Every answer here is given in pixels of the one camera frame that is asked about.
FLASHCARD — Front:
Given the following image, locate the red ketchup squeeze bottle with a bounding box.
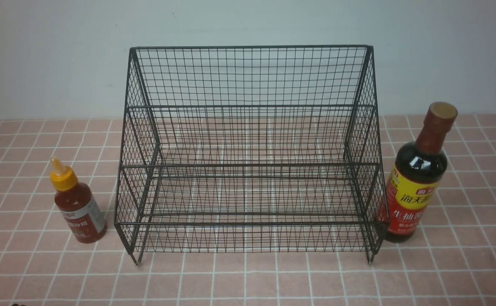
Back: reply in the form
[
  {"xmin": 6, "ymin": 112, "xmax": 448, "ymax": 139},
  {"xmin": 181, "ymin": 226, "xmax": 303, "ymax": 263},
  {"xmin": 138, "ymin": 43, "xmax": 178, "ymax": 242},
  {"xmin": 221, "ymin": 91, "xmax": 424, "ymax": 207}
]
[{"xmin": 49, "ymin": 157, "xmax": 107, "ymax": 244}]

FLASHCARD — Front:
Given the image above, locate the black wire mesh shelf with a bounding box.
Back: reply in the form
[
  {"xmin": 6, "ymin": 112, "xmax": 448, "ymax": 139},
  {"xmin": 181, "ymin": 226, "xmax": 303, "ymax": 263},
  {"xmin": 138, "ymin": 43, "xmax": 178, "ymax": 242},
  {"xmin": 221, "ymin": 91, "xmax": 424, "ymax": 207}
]
[{"xmin": 114, "ymin": 45, "xmax": 388, "ymax": 265}]

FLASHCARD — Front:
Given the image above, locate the dark soy sauce bottle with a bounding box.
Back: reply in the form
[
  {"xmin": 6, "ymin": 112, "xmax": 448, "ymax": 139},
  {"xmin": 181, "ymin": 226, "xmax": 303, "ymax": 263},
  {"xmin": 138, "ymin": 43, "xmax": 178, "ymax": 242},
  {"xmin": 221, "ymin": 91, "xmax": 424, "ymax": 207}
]
[{"xmin": 376, "ymin": 102, "xmax": 458, "ymax": 243}]

